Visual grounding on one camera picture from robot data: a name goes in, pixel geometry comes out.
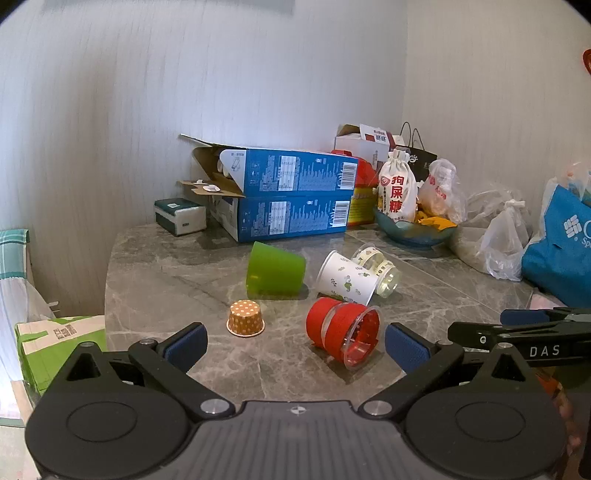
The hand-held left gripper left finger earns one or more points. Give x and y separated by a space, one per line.
188 347

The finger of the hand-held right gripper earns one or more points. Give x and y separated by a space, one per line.
521 316
475 331

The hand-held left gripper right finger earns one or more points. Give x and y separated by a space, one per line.
407 350

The red clear plastic cup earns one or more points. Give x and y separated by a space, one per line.
344 328

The orange polka dot paper cup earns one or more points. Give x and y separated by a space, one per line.
245 318

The clear plastic cup with label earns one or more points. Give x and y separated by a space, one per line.
381 271

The white leaf print paper cup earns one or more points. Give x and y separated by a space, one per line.
346 284

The green plastic cup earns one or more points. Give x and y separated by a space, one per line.
274 273

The person's right hand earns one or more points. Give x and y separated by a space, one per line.
569 415

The clear knotted plastic bag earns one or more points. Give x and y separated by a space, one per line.
501 244

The blue shopping bag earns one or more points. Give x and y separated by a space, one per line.
561 244

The teal ceramic bowl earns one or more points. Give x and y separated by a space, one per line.
411 231

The green tissue pack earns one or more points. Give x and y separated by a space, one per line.
179 216

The green and white carton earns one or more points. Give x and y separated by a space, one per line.
51 341

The clear plastic bag with snacks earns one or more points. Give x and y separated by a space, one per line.
443 191

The yellow and red box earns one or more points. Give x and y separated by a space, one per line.
362 205

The blue cardboard box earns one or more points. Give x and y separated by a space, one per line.
281 217

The black paper bag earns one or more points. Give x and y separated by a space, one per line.
418 159

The teal plaid chair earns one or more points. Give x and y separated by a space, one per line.
16 258

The blue cardboard box open flaps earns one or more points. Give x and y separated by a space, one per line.
281 171

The red and white carton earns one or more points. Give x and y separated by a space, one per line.
367 138

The red wall ornament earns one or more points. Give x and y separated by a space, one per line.
585 60

